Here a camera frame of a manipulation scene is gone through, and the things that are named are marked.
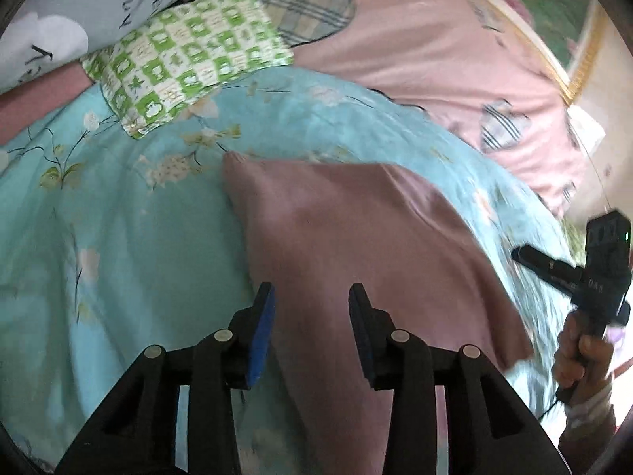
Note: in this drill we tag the grey printed pillow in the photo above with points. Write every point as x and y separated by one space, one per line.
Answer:
74 5

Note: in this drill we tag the framed landscape painting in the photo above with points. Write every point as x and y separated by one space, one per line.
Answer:
544 15

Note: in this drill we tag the pink cloth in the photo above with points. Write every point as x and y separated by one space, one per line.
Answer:
34 104

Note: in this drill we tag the green checked pillow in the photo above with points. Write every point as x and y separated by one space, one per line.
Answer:
188 54

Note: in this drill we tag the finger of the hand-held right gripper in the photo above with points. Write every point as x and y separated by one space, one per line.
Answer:
544 267

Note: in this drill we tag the person's right hand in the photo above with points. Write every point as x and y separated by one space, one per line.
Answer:
591 358

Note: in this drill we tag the pink heart-print quilt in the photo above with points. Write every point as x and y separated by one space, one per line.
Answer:
420 49

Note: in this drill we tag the purple knitted sweater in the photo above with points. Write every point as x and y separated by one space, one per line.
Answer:
356 237

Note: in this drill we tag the person's right forearm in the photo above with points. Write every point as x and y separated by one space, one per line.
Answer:
588 418

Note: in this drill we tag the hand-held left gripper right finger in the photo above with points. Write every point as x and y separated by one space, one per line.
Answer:
361 336

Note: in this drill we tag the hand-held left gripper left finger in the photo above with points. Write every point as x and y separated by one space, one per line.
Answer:
262 336

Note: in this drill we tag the blue floral bedsheet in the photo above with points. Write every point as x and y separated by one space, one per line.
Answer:
123 237

